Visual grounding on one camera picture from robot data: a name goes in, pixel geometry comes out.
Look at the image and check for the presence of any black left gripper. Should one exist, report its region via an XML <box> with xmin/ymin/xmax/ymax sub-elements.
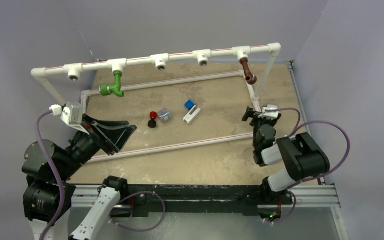
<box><xmin>55</xmin><ymin>112</ymin><xmax>136</xmax><ymax>180</ymax></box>

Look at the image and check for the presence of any brown copper faucet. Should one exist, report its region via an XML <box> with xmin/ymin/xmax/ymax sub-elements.
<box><xmin>239</xmin><ymin>57</ymin><xmax>258</xmax><ymax>85</ymax></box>

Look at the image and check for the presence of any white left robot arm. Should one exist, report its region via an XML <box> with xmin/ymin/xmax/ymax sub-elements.
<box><xmin>22</xmin><ymin>110</ymin><xmax>137</xmax><ymax>240</ymax></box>

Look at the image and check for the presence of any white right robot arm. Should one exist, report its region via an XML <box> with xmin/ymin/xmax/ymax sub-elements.
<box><xmin>242</xmin><ymin>106</ymin><xmax>331</xmax><ymax>204</ymax></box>

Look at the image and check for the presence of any red and black faucet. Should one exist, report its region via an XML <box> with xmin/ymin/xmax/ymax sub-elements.
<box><xmin>147</xmin><ymin>111</ymin><xmax>158</xmax><ymax>129</ymax></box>

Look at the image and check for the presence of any green faucet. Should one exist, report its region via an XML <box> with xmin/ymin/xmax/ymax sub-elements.
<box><xmin>98</xmin><ymin>70</ymin><xmax>125</xmax><ymax>98</ymax></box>

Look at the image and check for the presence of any blue and white faucet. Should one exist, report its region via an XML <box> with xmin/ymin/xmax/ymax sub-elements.
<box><xmin>183</xmin><ymin>100</ymin><xmax>202</xmax><ymax>125</ymax></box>

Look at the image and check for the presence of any clear grey faucet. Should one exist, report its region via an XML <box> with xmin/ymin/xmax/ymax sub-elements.
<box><xmin>157</xmin><ymin>108</ymin><xmax>173</xmax><ymax>123</ymax></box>

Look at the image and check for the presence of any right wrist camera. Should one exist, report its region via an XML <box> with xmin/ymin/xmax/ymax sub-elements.
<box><xmin>258</xmin><ymin>104</ymin><xmax>280</xmax><ymax>120</ymax></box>

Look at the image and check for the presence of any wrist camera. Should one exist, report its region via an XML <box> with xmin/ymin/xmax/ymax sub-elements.
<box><xmin>258</xmin><ymin>104</ymin><xmax>280</xmax><ymax>120</ymax></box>
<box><xmin>49</xmin><ymin>102</ymin><xmax>89</xmax><ymax>135</ymax></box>

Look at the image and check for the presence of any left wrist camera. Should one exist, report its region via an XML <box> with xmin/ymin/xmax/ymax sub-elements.
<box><xmin>49</xmin><ymin>102</ymin><xmax>89</xmax><ymax>135</ymax></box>

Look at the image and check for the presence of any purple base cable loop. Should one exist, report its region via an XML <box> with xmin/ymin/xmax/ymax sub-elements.
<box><xmin>107</xmin><ymin>192</ymin><xmax>165</xmax><ymax>233</ymax></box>

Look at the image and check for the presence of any white PVC pipe frame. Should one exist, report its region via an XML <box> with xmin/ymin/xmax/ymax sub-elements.
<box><xmin>30</xmin><ymin>42</ymin><xmax>282</xmax><ymax>163</ymax></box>

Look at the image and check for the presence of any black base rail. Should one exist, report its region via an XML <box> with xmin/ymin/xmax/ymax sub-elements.
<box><xmin>116</xmin><ymin>184</ymin><xmax>293</xmax><ymax>217</ymax></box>

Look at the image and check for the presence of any aluminium frame rail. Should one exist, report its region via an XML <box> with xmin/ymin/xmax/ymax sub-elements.
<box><xmin>72</xmin><ymin>184</ymin><xmax>349</xmax><ymax>240</ymax></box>

